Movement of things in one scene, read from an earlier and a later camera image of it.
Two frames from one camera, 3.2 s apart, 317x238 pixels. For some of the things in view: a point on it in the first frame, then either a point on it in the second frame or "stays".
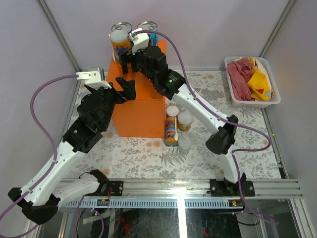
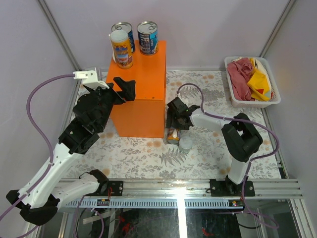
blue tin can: [149, 26] stays
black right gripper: [125, 58] → [170, 115]
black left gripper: [128, 93] stays
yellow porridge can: [121, 42] stays
